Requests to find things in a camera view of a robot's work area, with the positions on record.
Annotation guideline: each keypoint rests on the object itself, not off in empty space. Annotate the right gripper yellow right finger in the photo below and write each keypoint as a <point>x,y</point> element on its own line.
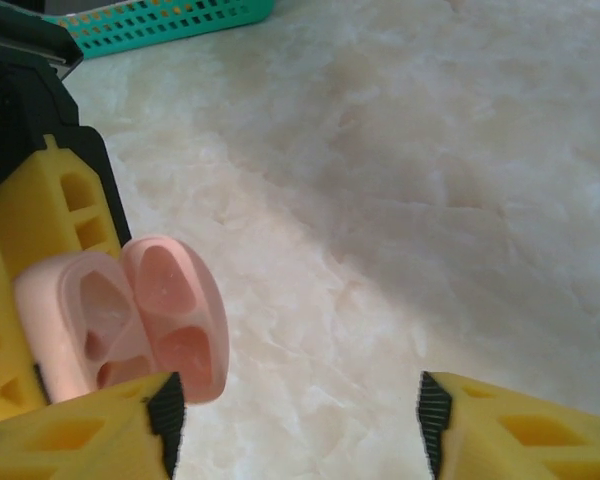
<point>480,400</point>

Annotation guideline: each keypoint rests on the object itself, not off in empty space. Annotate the teal plastic basket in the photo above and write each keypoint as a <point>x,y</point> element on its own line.
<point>180,25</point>

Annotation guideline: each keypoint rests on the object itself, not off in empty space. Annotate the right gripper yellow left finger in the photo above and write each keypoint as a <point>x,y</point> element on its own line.
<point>120,400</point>

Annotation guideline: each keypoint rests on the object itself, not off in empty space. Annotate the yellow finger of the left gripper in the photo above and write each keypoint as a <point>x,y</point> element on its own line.
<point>5,340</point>
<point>35,200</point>

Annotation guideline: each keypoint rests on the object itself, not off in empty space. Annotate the pink earbud charging case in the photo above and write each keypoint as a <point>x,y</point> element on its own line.
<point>190,280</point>

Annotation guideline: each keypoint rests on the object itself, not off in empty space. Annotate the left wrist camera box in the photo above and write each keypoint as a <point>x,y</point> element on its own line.
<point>10,30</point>

